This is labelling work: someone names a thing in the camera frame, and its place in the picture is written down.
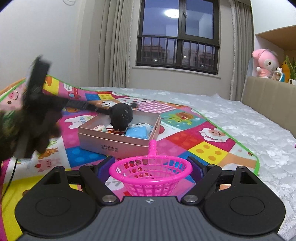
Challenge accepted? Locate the pink plastic toy basket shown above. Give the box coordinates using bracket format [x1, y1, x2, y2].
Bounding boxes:
[109, 140, 193, 197]

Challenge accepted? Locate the green potted plant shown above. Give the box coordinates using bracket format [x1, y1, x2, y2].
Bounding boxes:
[287, 55, 296, 85]

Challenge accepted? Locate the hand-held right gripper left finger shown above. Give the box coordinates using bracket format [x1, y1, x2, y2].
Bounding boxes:
[42, 156, 119, 206]

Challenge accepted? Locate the blue and white packet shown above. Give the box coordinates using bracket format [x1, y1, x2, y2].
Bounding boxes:
[125, 122, 154, 140]

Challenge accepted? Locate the wooden wall shelf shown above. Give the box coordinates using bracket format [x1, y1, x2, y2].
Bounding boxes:
[255, 25, 296, 50]

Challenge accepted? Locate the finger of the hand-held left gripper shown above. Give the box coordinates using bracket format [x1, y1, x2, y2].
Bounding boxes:
[61, 98, 116, 115]

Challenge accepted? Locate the black plush toy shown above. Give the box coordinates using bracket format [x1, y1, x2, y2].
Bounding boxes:
[109, 103, 139, 131]

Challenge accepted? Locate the pink plush toy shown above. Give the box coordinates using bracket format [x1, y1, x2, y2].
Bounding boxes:
[252, 49, 279, 79]

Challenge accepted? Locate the dark framed window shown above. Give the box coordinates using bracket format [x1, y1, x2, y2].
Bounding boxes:
[136, 0, 220, 75]

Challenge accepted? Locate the small white toy bottle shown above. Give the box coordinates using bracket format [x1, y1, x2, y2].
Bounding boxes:
[273, 67, 285, 82]

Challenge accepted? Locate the colourful cartoon play mat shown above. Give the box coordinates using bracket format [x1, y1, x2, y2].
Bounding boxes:
[0, 75, 260, 241]

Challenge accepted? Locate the person's left hand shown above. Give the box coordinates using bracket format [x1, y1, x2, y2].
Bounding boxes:
[0, 95, 70, 161]

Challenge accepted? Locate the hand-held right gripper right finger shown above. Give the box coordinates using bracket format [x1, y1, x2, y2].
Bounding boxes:
[181, 156, 258, 205]

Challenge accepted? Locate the yellow plush toy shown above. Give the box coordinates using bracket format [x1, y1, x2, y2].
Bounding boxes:
[281, 59, 292, 82]

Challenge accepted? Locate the pink cardboard box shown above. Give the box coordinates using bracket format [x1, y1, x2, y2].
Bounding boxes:
[78, 110, 162, 159]

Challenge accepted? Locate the black cable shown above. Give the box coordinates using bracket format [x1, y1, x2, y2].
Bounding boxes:
[0, 158, 17, 202]

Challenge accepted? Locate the beige curtain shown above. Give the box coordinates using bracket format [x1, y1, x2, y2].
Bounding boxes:
[89, 0, 139, 88]
[230, 0, 255, 101]

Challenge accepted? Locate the beige padded headboard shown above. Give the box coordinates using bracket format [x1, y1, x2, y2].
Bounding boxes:
[241, 76, 296, 137]

